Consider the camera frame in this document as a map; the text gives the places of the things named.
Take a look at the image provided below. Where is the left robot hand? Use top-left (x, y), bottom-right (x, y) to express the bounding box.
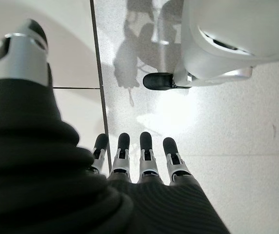
top-left (0, 19), bottom-right (230, 234)

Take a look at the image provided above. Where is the dark cabinet toe kick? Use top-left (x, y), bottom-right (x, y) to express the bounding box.
top-left (90, 0), bottom-right (113, 173)

